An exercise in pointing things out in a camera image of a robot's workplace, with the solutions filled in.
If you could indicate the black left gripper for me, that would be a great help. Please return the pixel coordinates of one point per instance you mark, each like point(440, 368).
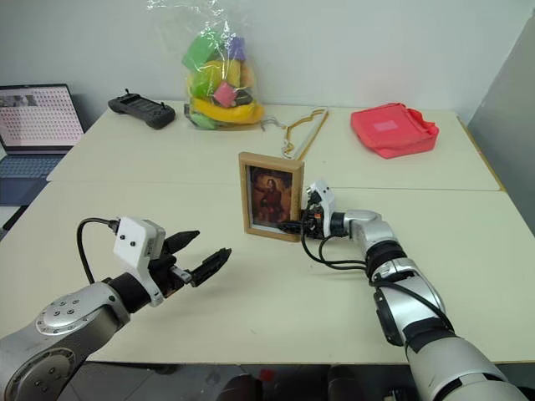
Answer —
point(165, 271)

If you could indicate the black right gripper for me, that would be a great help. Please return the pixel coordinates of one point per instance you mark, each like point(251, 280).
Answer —
point(312, 223)

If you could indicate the wooden picture frame with portrait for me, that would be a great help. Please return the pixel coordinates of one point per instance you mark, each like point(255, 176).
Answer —
point(246, 192)

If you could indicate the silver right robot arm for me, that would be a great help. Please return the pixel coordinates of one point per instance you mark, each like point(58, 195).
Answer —
point(422, 317)

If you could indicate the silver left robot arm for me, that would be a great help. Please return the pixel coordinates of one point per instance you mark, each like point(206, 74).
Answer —
point(62, 330)

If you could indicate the grey upright panel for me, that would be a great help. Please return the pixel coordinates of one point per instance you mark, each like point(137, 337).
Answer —
point(507, 125)

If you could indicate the wooden clothes hanger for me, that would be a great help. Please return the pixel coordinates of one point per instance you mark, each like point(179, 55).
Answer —
point(309, 129)

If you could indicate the yellow toy banana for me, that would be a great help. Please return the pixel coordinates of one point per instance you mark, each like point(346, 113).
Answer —
point(234, 113)

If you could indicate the red fabric bag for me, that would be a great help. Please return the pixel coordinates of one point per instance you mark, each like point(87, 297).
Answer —
point(393, 129)

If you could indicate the pink toy block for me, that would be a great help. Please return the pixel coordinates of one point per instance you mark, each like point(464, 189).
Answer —
point(225, 94)

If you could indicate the black handheld remote controller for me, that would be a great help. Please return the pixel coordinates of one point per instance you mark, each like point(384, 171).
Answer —
point(146, 113)

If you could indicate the yellow toy corn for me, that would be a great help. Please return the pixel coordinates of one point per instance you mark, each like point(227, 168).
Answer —
point(223, 71)

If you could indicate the clear plastic bag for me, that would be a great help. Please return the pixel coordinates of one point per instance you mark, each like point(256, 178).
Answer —
point(221, 54)

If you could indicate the purple toy block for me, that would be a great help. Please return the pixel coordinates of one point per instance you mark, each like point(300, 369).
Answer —
point(237, 48)

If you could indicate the green toy block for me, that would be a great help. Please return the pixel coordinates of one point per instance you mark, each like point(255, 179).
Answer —
point(199, 52)

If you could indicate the open laptop computer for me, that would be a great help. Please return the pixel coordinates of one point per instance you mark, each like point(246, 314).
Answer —
point(37, 115)

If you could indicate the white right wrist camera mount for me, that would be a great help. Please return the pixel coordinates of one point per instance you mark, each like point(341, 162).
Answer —
point(326, 198)

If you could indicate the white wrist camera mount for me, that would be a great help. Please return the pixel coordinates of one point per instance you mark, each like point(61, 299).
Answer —
point(133, 240)
point(326, 198)

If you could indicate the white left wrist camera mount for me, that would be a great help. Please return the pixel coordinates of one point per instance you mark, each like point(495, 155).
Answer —
point(133, 240)

